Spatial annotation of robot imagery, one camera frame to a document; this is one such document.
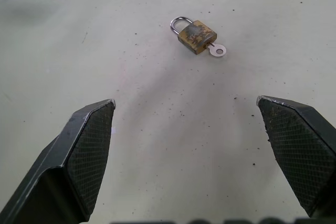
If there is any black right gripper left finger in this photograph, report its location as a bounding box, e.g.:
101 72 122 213
0 99 116 224

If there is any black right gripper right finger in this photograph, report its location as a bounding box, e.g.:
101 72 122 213
256 95 336 220

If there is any small silver key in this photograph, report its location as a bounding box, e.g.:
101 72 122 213
203 44 227 58

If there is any worn brass padlock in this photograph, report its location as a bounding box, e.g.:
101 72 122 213
170 16 218 55

